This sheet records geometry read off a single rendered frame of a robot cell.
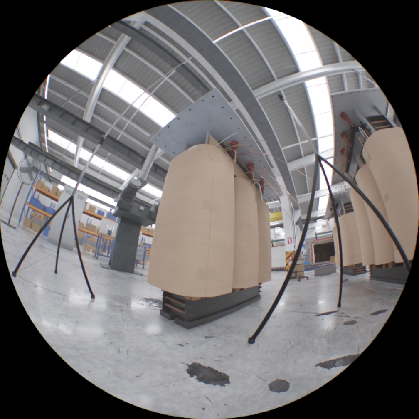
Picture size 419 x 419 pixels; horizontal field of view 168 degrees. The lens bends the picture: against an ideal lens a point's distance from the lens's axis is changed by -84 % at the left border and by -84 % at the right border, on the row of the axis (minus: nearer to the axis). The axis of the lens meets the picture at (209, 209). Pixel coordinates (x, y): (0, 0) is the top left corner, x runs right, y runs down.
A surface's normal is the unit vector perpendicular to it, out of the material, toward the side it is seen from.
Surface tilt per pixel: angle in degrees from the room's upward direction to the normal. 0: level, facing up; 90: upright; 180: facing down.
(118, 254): 90
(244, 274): 90
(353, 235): 90
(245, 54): 174
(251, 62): 174
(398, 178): 90
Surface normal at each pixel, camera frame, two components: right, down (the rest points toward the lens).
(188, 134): -0.07, 0.92
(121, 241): 0.73, -0.22
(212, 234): 0.53, -0.30
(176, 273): -0.40, -0.39
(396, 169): -0.93, -0.20
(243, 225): 0.26, -0.37
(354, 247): -0.62, -0.35
